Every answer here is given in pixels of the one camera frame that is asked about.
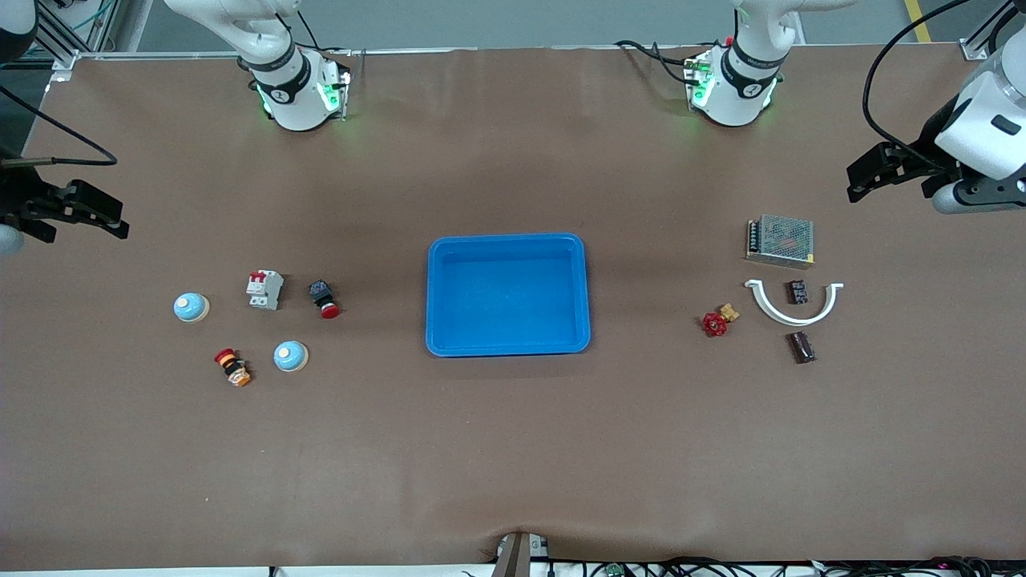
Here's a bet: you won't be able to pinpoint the metal mesh power supply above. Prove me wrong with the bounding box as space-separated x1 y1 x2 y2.
745 213 816 270

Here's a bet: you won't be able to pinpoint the green cable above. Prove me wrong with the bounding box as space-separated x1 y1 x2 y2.
64 0 115 31

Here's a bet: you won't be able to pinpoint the red handled brass valve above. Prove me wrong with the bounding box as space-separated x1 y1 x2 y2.
702 302 741 338

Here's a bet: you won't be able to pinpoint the blue plastic tray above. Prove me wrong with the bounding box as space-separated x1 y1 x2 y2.
426 232 592 357

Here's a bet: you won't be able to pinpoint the red yellow emergency stop button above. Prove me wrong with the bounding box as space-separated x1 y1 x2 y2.
213 347 252 389

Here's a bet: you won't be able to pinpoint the white circuit breaker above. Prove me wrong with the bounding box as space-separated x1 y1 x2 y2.
245 269 285 311

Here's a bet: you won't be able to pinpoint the black right arm base cable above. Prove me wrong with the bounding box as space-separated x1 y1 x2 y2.
295 10 355 57

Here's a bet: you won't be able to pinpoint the aluminium frame profile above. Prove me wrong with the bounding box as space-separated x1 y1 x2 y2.
32 0 153 75
960 0 1026 62

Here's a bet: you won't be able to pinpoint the white curved plastic bracket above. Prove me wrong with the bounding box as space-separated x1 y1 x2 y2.
744 278 845 327

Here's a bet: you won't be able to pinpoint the large table cover mat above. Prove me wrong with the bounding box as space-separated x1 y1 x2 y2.
0 46 1026 571

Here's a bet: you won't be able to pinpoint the red push button switch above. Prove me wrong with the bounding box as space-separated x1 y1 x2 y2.
309 279 341 320

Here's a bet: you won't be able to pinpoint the black left arm base cables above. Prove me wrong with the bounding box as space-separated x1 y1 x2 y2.
614 38 700 86

